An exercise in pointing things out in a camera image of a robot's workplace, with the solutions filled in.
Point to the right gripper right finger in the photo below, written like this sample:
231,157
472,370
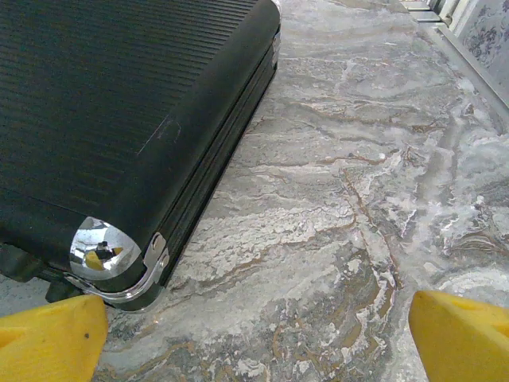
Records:
461,342

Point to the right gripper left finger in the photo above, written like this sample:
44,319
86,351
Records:
47,342

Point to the black ribbed hard case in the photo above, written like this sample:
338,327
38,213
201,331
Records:
99,99

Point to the aluminium side frame rail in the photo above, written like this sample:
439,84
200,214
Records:
469,71

